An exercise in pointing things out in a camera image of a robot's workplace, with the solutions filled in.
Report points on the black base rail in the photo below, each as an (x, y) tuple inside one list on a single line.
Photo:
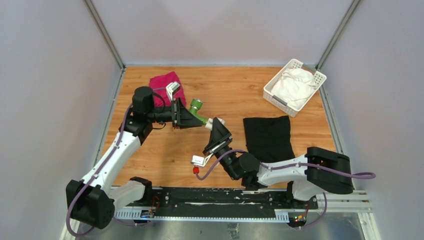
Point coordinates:
[(215, 204)]

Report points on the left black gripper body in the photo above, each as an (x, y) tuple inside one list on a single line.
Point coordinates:
[(175, 110)]

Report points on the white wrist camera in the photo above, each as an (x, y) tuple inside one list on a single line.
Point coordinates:
[(199, 162), (171, 89)]

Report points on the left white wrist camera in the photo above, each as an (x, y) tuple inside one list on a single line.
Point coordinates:
[(171, 89)]

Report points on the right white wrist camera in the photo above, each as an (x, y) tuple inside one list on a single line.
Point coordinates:
[(199, 162)]

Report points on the white pipe fitting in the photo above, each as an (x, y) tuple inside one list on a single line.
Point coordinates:
[(209, 123)]

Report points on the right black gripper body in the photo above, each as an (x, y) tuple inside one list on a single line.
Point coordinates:
[(220, 148)]

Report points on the green water faucet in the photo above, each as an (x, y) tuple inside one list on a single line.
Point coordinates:
[(195, 105)]

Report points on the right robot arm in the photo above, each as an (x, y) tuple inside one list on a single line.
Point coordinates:
[(318, 170)]

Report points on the white cloth in basket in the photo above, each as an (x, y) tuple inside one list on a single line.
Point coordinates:
[(294, 87)]

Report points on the magenta folded cloth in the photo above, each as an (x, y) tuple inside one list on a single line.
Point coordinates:
[(159, 83)]

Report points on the black folded cloth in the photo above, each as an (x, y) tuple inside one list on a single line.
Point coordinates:
[(268, 139)]

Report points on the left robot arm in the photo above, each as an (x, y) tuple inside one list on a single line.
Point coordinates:
[(92, 200)]

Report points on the white plastic basket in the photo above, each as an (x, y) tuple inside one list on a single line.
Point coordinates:
[(320, 78)]

